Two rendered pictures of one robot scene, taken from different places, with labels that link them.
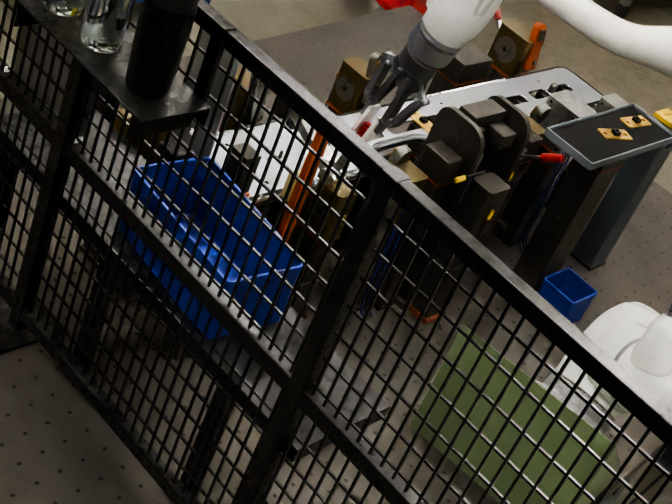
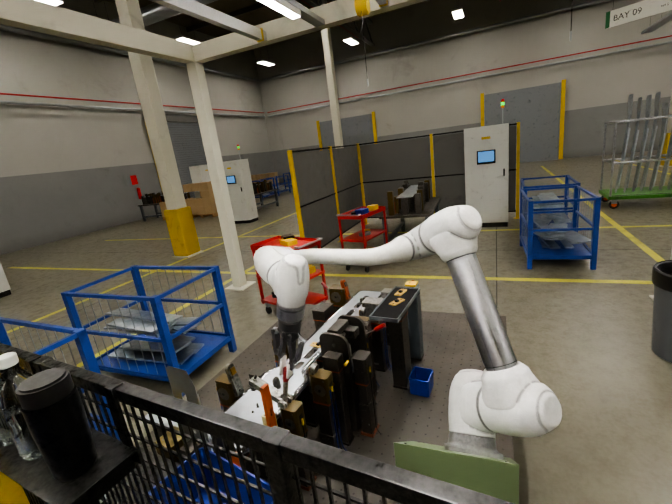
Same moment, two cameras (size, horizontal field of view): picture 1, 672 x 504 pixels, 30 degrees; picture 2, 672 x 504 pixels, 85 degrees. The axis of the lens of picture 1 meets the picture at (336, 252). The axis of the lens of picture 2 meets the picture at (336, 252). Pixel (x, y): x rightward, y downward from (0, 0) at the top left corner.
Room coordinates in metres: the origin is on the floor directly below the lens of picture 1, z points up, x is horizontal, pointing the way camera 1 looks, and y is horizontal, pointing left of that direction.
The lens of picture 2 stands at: (1.00, -0.12, 1.91)
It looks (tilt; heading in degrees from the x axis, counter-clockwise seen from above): 15 degrees down; 357
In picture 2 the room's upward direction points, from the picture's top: 7 degrees counter-clockwise
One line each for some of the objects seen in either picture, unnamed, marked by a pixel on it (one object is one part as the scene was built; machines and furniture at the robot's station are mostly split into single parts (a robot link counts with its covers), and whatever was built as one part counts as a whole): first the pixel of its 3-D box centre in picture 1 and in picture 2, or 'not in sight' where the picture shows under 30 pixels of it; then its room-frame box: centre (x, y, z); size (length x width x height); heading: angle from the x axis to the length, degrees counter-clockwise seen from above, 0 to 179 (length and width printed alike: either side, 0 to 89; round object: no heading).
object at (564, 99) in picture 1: (541, 174); (378, 335); (2.79, -0.39, 0.90); 0.13 x 0.08 x 0.41; 57
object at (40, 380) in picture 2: (161, 35); (60, 424); (1.56, 0.35, 1.52); 0.07 x 0.07 x 0.18
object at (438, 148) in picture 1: (408, 228); (338, 398); (2.30, -0.12, 0.91); 0.07 x 0.05 x 0.42; 57
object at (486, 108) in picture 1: (447, 201); (348, 374); (2.41, -0.18, 0.94); 0.18 x 0.13 x 0.49; 147
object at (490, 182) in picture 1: (461, 254); (369, 394); (2.33, -0.26, 0.89); 0.09 x 0.08 x 0.38; 57
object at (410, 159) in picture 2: not in sight; (433, 178); (9.34, -3.03, 1.00); 3.64 x 0.14 x 2.00; 62
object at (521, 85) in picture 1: (425, 120); (319, 343); (2.63, -0.07, 1.00); 1.38 x 0.22 x 0.02; 147
